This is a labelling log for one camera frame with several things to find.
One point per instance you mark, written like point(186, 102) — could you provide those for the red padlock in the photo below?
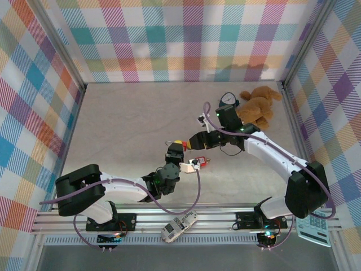
point(184, 146)
point(201, 161)

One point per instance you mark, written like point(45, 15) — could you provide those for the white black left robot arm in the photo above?
point(121, 189)

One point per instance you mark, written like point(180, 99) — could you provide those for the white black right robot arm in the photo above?
point(268, 152)

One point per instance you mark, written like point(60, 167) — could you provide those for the teal alarm clock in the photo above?
point(228, 98)

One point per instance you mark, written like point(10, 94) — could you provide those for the brown plush teddy bear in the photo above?
point(259, 104)

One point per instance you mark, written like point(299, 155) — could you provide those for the white printed oblong case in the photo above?
point(179, 226)

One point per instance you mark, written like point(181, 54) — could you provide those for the small controller circuit board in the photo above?
point(110, 239)
point(268, 238)

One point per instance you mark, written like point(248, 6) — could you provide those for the light blue calculator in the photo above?
point(313, 228)

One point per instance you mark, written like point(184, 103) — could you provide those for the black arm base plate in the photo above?
point(129, 220)
point(245, 218)

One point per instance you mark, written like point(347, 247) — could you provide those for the aluminium mounting rail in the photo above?
point(211, 223)

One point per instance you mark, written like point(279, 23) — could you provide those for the aluminium frame side bar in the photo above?
point(70, 135)
point(299, 141)

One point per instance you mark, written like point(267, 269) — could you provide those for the aluminium frame post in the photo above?
point(307, 42)
point(60, 42)

